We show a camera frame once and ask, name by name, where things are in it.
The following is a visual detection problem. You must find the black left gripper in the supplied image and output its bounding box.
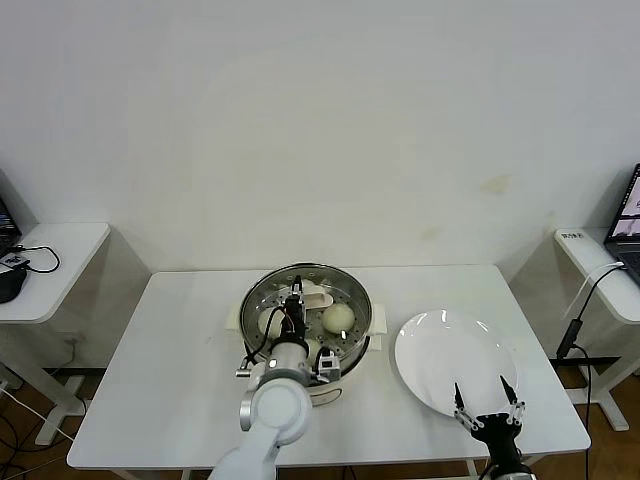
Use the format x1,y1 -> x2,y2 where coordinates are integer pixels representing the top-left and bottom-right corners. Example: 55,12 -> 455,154
282,273 -> 307,346

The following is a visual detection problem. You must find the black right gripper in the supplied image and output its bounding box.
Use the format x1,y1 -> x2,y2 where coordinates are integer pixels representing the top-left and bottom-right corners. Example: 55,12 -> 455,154
452,374 -> 526,464

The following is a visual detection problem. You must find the stainless steel steamer basket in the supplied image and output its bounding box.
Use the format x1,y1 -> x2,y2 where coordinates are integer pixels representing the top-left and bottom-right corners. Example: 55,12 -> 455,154
238,264 -> 374,386

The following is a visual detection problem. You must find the white round plate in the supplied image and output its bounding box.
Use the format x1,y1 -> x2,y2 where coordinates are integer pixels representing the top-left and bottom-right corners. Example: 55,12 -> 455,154
393,309 -> 520,419

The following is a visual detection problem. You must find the cream electric cooker pot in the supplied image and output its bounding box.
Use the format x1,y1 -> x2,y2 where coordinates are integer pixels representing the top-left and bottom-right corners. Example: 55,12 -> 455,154
227,302 -> 389,409

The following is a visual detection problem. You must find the white side table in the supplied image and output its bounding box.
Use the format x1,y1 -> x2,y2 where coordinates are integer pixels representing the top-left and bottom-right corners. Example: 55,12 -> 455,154
0,222 -> 111,446
552,227 -> 640,434

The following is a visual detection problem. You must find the black open laptop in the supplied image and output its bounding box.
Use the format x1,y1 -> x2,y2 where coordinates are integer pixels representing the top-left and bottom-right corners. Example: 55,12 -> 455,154
602,162 -> 640,281
0,169 -> 22,256

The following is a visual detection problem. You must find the black computer mouse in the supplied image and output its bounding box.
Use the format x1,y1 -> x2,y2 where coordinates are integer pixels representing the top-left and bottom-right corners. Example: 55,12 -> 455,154
0,267 -> 27,305

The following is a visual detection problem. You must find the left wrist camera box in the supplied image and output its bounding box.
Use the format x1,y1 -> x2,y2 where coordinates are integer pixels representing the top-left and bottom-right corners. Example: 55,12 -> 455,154
314,349 -> 342,384

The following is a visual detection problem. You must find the black cable with adapter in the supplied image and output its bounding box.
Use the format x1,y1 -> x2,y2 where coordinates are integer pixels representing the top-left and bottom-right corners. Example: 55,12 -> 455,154
555,260 -> 626,436

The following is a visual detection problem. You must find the white flat cable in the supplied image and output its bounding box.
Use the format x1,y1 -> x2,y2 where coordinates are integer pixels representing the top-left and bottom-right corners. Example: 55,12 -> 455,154
561,261 -> 621,320

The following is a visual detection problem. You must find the thin black looped cable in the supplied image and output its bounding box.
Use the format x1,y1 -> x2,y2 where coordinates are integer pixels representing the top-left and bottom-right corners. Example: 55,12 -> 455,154
8,244 -> 60,275

